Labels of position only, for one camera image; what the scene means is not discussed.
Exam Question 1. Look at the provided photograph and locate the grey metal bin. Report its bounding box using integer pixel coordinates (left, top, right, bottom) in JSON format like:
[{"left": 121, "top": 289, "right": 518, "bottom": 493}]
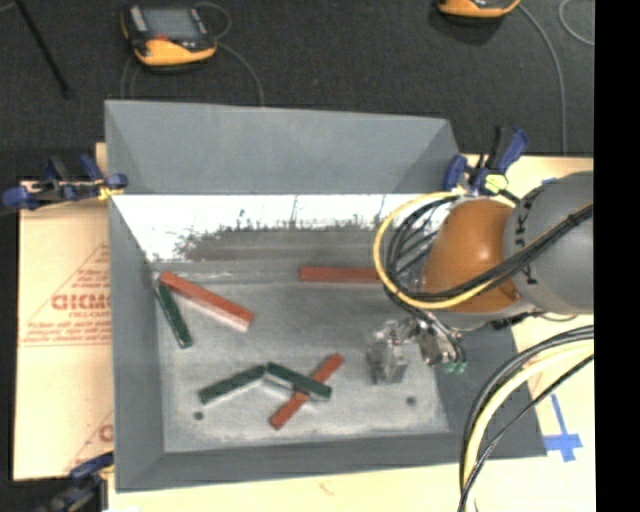
[{"left": 103, "top": 99, "right": 547, "bottom": 491}]

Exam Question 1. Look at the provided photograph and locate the brown cardboard board, red print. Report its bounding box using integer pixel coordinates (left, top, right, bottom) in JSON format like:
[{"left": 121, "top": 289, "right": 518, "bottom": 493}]
[{"left": 12, "top": 142, "right": 117, "bottom": 482}]

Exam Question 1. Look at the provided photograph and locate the dark green flat block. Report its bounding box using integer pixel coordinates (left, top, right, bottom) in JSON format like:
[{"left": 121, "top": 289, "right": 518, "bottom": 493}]
[
  {"left": 264, "top": 361, "right": 333, "bottom": 402},
  {"left": 198, "top": 364, "right": 268, "bottom": 406},
  {"left": 155, "top": 283, "right": 194, "bottom": 350}
]

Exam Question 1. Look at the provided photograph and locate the red-brown flat block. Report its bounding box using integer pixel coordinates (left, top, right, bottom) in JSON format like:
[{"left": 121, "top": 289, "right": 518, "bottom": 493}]
[
  {"left": 159, "top": 271, "right": 256, "bottom": 333},
  {"left": 269, "top": 352, "right": 346, "bottom": 431},
  {"left": 298, "top": 265, "right": 384, "bottom": 284}
]

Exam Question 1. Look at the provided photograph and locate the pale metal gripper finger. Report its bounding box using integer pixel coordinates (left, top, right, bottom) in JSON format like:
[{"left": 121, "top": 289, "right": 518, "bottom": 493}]
[
  {"left": 387, "top": 323, "right": 411, "bottom": 384},
  {"left": 366, "top": 327, "right": 391, "bottom": 386}
]

